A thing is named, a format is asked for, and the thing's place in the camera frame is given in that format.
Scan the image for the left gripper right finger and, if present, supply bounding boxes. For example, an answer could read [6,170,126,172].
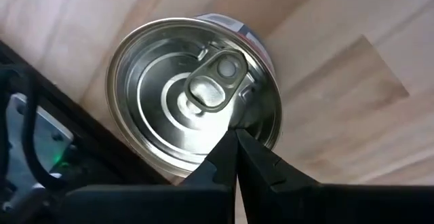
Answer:
[236,128,434,224]

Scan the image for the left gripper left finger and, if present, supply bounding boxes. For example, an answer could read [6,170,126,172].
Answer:
[56,128,239,224]

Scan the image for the silver can red blue label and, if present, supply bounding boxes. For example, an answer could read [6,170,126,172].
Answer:
[104,12,284,179]

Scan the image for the grey metal bracket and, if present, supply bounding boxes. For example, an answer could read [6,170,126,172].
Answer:
[5,93,75,198]

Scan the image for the black cable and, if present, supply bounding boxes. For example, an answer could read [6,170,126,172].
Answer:
[0,64,65,191]

